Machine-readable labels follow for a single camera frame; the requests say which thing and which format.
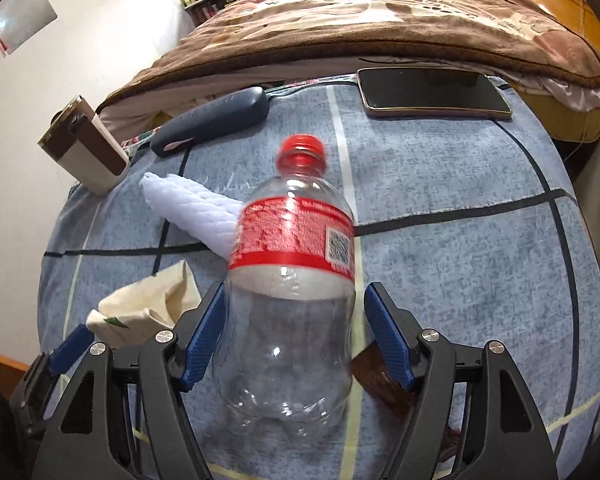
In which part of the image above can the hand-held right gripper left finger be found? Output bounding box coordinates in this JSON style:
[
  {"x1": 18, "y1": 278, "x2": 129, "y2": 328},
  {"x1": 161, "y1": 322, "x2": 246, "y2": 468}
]
[{"x1": 30, "y1": 281, "x2": 228, "y2": 480}]

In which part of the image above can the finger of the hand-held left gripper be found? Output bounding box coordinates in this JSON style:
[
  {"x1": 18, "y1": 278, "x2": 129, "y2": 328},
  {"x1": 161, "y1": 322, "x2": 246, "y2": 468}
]
[{"x1": 10, "y1": 323, "x2": 96, "y2": 431}]

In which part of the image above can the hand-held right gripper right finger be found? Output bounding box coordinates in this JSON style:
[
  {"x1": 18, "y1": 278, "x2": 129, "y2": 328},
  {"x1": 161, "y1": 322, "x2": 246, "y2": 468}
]
[{"x1": 363, "y1": 281, "x2": 559, "y2": 480}]

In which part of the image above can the cream paper bag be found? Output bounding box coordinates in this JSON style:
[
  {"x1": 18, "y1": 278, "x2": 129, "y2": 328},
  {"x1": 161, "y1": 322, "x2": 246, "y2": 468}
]
[{"x1": 86, "y1": 260, "x2": 204, "y2": 349}]

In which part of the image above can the clear bottle with red label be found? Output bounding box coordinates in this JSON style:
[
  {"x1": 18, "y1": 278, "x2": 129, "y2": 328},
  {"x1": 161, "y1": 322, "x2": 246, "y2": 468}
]
[{"x1": 211, "y1": 133, "x2": 357, "y2": 444}]

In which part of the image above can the brown snack wrapper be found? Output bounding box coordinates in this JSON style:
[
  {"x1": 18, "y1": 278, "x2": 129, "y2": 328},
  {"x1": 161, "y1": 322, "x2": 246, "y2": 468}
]
[{"x1": 351, "y1": 342, "x2": 417, "y2": 422}]

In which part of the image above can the blue grid blanket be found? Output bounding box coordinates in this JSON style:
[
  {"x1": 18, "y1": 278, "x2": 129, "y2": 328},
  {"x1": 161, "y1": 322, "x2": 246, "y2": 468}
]
[{"x1": 37, "y1": 75, "x2": 600, "y2": 480}]

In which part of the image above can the white rolled towel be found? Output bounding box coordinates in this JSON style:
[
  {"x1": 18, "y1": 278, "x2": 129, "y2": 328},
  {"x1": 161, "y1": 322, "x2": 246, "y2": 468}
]
[{"x1": 140, "y1": 171, "x2": 244, "y2": 254}]

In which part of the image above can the brown and white cup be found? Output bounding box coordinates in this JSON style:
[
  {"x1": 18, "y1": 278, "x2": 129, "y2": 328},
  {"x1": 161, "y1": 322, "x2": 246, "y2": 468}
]
[{"x1": 36, "y1": 94, "x2": 131, "y2": 196}]

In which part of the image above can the dark glasses case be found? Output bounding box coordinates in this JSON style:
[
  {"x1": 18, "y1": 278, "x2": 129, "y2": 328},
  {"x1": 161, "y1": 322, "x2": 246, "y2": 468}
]
[{"x1": 150, "y1": 86, "x2": 271, "y2": 157}]

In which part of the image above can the black smartphone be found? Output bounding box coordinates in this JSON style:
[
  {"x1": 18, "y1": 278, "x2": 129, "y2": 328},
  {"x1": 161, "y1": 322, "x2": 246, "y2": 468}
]
[{"x1": 356, "y1": 66, "x2": 513, "y2": 121}]

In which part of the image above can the pink bed sheet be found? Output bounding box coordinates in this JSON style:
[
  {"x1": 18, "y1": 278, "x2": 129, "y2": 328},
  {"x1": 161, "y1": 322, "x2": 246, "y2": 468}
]
[{"x1": 510, "y1": 76, "x2": 600, "y2": 112}]

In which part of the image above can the brown plush blanket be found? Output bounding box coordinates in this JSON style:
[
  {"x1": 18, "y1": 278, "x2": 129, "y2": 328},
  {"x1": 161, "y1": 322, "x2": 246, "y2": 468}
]
[{"x1": 97, "y1": 0, "x2": 600, "y2": 122}]

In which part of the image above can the silver wall sheet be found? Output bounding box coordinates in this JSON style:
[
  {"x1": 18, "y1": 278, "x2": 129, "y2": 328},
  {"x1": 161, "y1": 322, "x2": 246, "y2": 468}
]
[{"x1": 0, "y1": 0, "x2": 59, "y2": 54}]

